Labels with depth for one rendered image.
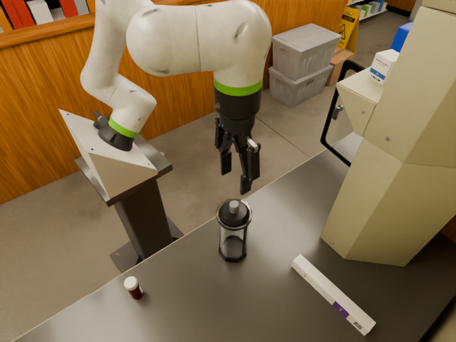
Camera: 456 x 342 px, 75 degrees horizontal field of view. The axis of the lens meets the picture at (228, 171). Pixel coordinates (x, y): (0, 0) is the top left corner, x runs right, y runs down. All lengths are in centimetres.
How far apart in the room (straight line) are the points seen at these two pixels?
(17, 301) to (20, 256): 33
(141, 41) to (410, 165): 62
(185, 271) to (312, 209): 54
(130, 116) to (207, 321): 79
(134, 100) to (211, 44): 77
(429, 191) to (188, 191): 190
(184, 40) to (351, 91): 44
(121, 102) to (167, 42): 77
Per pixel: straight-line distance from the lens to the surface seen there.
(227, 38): 49
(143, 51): 50
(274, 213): 117
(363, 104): 77
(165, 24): 49
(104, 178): 121
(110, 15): 94
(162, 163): 136
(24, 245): 260
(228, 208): 88
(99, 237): 238
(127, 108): 124
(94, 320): 107
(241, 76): 53
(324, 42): 323
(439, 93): 69
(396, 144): 77
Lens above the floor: 189
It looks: 47 degrees down
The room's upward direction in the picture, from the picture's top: straight up
